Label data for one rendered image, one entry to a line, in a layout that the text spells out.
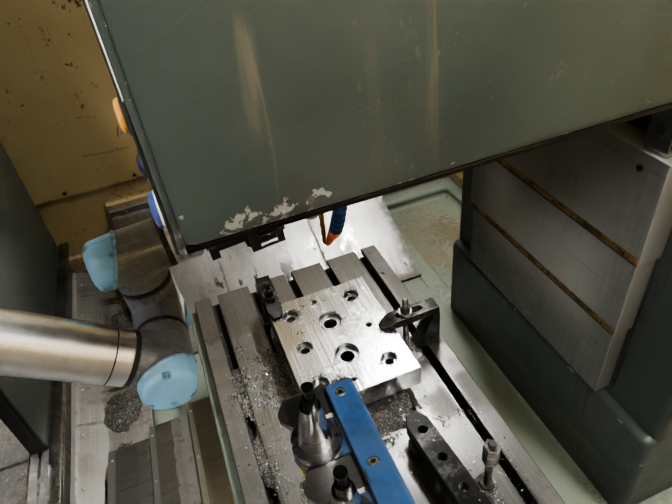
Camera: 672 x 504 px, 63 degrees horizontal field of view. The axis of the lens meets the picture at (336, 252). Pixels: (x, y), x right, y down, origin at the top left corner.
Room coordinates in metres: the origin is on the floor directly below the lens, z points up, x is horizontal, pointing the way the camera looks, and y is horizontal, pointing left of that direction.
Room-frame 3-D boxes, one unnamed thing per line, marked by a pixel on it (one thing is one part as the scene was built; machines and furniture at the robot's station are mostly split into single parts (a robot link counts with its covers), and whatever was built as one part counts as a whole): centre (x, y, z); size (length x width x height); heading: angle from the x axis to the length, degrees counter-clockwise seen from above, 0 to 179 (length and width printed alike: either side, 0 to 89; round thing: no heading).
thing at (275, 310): (0.89, 0.16, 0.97); 0.13 x 0.03 x 0.15; 16
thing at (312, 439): (0.38, 0.05, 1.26); 0.04 x 0.04 x 0.07
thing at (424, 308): (0.79, -0.13, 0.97); 0.13 x 0.03 x 0.15; 106
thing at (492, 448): (0.46, -0.21, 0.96); 0.03 x 0.03 x 0.13
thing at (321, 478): (0.33, 0.04, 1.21); 0.07 x 0.05 x 0.01; 106
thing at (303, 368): (0.76, 0.02, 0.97); 0.29 x 0.23 x 0.05; 16
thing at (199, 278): (1.34, 0.21, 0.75); 0.89 x 0.67 x 0.26; 106
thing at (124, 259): (0.61, 0.29, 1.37); 0.11 x 0.08 x 0.09; 109
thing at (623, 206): (0.83, -0.41, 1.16); 0.48 x 0.05 x 0.51; 16
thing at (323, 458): (0.38, 0.06, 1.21); 0.06 x 0.06 x 0.03
